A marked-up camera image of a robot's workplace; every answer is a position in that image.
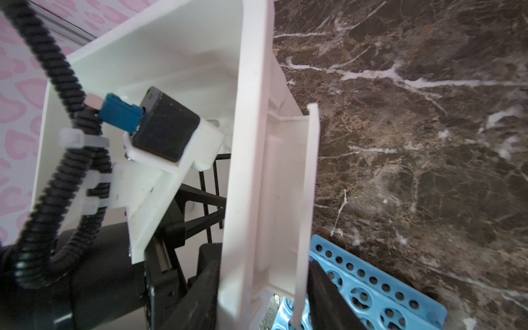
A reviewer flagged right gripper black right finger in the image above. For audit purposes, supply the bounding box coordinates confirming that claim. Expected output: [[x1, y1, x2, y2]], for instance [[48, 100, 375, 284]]
[[307, 261, 365, 330]]

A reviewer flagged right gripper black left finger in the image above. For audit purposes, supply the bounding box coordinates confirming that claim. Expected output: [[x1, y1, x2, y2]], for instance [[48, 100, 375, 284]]
[[161, 261, 220, 329]]

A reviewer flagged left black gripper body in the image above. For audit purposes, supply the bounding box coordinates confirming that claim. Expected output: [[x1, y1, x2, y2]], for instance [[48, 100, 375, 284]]
[[1, 185, 226, 329]]

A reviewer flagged black wire ring stand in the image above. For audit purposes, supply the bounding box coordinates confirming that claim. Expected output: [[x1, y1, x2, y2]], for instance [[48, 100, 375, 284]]
[[197, 153, 232, 244]]

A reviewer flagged white plastic storage box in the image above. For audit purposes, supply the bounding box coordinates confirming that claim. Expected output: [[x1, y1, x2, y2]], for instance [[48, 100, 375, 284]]
[[30, 0, 321, 330]]

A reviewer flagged blue test tube rack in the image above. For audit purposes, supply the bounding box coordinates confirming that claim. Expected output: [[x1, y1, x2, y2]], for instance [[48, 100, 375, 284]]
[[299, 235, 448, 329]]

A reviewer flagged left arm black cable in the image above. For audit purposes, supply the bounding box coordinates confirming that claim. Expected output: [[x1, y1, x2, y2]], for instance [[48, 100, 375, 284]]
[[0, 0, 113, 290]]

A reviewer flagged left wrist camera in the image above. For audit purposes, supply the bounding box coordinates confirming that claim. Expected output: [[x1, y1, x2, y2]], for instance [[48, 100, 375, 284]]
[[99, 87, 224, 173]]

